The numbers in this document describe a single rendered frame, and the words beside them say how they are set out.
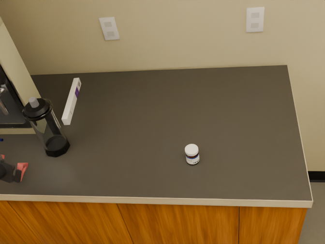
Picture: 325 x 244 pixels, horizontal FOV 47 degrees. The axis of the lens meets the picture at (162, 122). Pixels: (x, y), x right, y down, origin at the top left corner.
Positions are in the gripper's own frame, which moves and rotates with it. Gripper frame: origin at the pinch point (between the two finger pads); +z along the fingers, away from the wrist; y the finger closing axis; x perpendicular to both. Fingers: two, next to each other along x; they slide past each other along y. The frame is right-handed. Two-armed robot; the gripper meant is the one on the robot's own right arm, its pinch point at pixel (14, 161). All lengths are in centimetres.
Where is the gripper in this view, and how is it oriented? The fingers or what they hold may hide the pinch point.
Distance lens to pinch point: 146.1
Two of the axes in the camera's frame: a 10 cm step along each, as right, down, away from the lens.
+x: -2.3, 9.3, 2.9
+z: 2.2, -2.4, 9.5
